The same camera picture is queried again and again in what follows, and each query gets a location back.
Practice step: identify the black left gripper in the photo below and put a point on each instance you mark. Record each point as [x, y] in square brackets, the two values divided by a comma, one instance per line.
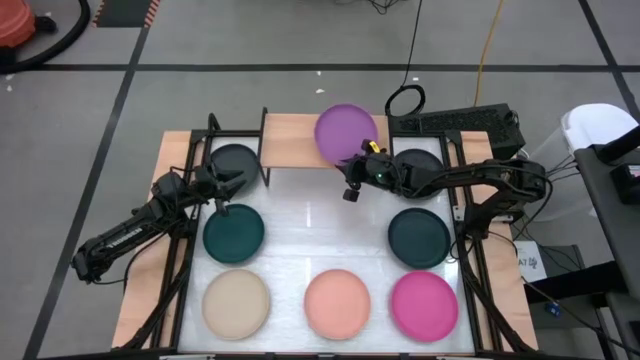
[209, 181]

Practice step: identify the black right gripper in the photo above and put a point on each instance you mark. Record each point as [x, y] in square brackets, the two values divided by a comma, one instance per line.
[375, 174]

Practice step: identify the dark grey plate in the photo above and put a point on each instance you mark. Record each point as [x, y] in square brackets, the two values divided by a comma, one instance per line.
[240, 157]
[425, 160]

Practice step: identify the purple plate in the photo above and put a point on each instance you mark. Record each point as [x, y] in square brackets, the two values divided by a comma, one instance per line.
[342, 130]

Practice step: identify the teal green plate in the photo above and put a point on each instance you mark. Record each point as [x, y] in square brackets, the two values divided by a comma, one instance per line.
[235, 237]

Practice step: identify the dark teal plate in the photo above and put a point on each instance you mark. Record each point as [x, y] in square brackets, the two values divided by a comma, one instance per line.
[420, 240]

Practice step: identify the beige plate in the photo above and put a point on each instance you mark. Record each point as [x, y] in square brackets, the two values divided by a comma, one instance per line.
[235, 305]

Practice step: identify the magenta plate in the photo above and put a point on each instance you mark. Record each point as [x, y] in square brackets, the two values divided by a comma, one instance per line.
[424, 307]

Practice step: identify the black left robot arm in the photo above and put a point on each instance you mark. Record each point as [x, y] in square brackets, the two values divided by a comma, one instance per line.
[125, 235]

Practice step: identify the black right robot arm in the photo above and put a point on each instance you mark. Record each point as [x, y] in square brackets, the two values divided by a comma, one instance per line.
[480, 172]

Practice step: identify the wooden shelf with black legs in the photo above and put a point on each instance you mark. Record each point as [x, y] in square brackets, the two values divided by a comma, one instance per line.
[290, 140]

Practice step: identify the white glossy table sheet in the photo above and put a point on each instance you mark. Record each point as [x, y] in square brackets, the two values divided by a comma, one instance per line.
[310, 225]

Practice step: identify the salmon plate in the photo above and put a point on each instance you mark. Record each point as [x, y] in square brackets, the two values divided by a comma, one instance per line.
[337, 305]

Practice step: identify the black mat with striped edge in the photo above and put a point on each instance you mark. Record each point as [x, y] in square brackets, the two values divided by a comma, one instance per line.
[122, 12]

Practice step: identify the white paper sign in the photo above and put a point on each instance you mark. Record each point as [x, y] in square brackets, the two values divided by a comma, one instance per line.
[530, 262]

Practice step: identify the white plastic bin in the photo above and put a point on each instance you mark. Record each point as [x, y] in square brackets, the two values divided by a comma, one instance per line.
[590, 125]

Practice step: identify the small blue object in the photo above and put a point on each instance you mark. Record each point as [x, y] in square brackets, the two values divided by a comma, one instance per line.
[553, 309]

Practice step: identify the grey desk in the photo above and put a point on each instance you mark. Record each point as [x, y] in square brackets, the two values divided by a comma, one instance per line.
[615, 225]

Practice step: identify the orange vacuum cleaner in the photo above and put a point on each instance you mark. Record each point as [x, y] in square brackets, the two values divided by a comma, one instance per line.
[12, 22]

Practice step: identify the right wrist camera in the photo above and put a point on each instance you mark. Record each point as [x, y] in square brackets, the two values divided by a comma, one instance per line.
[351, 195]

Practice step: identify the black metal table frame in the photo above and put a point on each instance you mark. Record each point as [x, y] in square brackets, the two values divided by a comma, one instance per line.
[425, 134]

